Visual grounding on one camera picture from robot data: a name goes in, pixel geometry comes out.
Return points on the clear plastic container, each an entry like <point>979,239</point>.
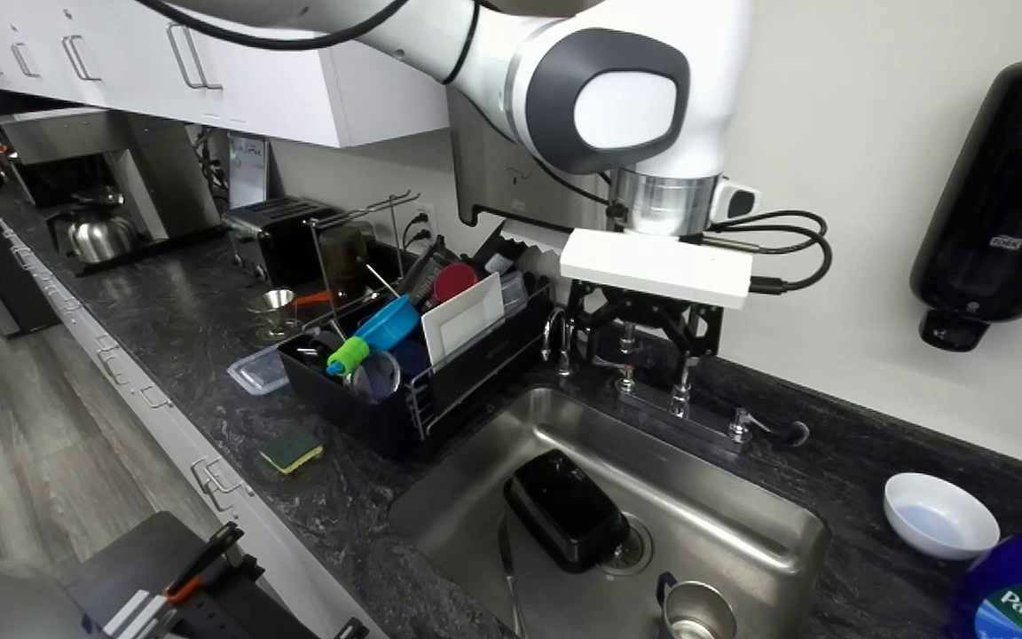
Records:
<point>260,372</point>

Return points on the stainless steel sink basin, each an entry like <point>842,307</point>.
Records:
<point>686,515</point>

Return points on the black container in sink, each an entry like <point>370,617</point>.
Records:
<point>565,512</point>

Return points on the red bowl in rack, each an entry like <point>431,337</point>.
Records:
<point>453,281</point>

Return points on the black wall soap dispenser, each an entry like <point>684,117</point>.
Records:
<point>972,262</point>

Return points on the white small bowl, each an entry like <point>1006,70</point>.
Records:
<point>940,515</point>

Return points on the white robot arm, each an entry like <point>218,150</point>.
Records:
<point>632,90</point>

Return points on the white square plate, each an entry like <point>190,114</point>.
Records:
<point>458,320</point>

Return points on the steel kettle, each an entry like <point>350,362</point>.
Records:
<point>91,234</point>

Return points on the silver coffee machine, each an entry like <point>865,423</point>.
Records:
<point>132,169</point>

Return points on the white upper cabinet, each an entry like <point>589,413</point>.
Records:
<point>128,59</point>

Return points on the black tray with pens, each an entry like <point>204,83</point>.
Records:
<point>169,583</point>

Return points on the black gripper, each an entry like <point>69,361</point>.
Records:
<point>604,325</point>

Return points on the yellow green sponge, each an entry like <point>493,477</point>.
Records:
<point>293,452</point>

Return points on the steel paper towel dispenser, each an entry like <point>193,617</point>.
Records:
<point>503,186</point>

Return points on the chrome sink faucet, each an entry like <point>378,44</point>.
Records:
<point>657,404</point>

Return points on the clear glass in rack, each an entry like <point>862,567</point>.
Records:
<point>378,379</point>

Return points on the black dish rack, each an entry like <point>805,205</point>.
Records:
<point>429,411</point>

